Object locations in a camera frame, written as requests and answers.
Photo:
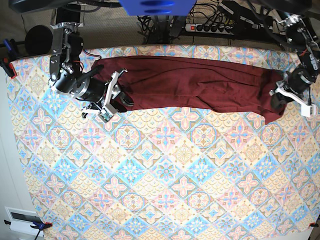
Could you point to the white power strip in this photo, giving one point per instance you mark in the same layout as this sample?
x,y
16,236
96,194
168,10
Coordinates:
x,y
208,28

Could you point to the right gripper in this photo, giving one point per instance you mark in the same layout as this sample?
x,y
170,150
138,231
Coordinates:
x,y
94,90

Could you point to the patterned tablecloth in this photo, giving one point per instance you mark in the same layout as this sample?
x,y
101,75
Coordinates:
x,y
163,174

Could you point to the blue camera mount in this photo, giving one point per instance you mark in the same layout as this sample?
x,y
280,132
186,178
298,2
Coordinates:
x,y
157,7

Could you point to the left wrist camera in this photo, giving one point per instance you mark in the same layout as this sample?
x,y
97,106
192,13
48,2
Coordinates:
x,y
308,110

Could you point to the blue clamp upper left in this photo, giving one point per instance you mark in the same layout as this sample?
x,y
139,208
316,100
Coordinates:
x,y
11,48

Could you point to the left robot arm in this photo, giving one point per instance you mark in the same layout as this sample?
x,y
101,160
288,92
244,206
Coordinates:
x,y
300,37

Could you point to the orange clamp bottom right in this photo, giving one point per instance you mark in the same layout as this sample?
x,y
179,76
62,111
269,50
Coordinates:
x,y
314,225

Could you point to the white wall outlet box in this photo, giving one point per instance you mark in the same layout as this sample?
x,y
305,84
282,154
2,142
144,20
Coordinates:
x,y
15,214

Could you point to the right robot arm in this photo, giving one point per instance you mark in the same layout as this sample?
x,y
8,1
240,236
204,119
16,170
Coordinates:
x,y
67,75

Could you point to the blue orange clamp bottom left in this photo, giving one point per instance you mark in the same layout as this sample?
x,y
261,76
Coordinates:
x,y
26,227

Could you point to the black round stool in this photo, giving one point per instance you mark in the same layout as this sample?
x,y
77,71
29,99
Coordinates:
x,y
38,40

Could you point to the dark red t-shirt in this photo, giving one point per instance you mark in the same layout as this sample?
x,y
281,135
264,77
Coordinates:
x,y
223,87

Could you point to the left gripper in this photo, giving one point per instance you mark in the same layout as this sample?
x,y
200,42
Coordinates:
x,y
297,82

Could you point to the red black clamp left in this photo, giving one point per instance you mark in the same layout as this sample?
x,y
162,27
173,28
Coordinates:
x,y
8,67

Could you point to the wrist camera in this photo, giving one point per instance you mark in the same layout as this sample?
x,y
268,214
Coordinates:
x,y
308,110
106,114

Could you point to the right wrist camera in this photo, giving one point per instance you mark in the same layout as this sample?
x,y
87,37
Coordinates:
x,y
106,114

